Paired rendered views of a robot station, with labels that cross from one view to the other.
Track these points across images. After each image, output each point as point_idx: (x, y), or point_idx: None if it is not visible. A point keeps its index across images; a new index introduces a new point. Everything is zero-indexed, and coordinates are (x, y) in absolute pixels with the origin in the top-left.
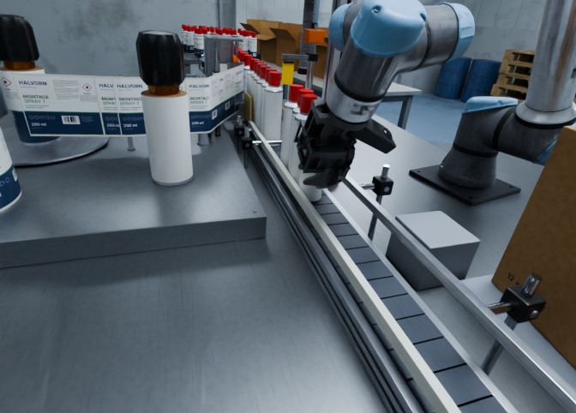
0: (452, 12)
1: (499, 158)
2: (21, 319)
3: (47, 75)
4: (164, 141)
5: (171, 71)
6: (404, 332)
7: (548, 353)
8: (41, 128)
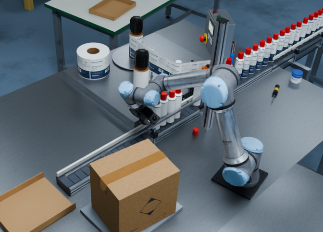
0: (144, 94)
1: (308, 196)
2: (76, 106)
3: (137, 40)
4: (134, 82)
5: (139, 64)
6: (95, 151)
7: None
8: (132, 55)
